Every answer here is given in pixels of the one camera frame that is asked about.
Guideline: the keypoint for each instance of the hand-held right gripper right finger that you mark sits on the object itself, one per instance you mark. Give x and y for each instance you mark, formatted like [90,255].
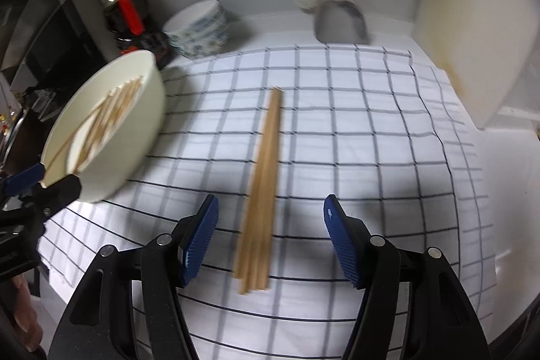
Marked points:
[344,246]

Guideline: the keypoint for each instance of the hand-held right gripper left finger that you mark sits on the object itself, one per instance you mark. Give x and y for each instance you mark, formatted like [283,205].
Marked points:
[200,242]

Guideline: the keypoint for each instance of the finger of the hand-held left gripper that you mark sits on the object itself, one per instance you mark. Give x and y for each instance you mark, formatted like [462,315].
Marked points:
[59,191]
[25,176]

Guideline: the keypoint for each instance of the cream oval tray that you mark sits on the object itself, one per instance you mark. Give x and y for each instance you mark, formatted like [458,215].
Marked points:
[126,140]

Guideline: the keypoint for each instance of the bundle of wooden chopsticks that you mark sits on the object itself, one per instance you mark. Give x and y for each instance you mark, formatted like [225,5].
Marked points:
[263,183]

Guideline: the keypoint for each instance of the pile of wooden chopsticks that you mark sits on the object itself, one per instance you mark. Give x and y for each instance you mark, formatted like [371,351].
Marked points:
[105,115]

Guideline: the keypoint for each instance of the person's left hand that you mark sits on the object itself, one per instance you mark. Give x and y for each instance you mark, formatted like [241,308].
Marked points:
[23,309]

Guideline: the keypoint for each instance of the white black-checked tablecloth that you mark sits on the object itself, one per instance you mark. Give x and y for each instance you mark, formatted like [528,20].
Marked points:
[358,132]

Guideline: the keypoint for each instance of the black kitchen appliance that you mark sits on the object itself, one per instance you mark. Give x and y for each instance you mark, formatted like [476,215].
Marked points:
[50,35]

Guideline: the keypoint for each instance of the floral ceramic bowl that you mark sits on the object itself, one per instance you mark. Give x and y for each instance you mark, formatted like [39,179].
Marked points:
[202,50]
[194,14]
[211,35]

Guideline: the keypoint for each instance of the cream cutting board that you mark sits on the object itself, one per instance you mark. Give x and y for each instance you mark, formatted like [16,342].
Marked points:
[464,5]

